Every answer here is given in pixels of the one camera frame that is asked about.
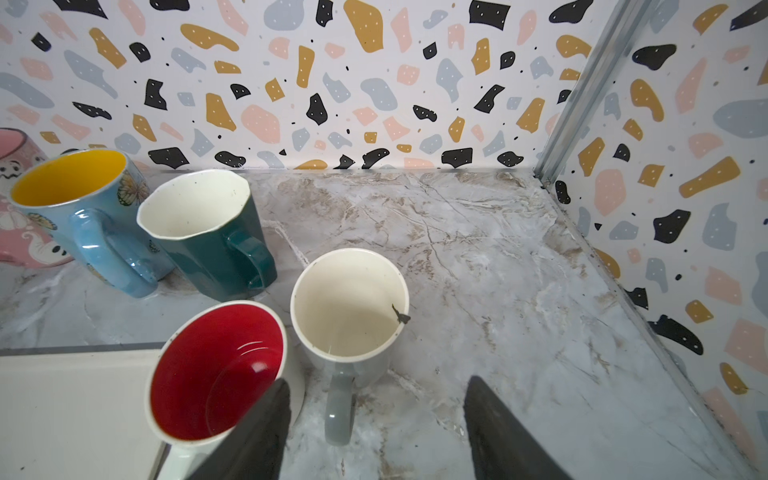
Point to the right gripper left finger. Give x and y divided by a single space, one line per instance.
254 448

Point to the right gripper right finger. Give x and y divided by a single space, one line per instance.
501 447

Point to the white mug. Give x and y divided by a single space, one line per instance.
210 373

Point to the grey mug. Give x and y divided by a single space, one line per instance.
348 308

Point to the dark green mug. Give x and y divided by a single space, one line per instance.
208 224

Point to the light blue mug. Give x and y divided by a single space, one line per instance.
88 202

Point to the beige serving tray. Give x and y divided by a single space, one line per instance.
77 415

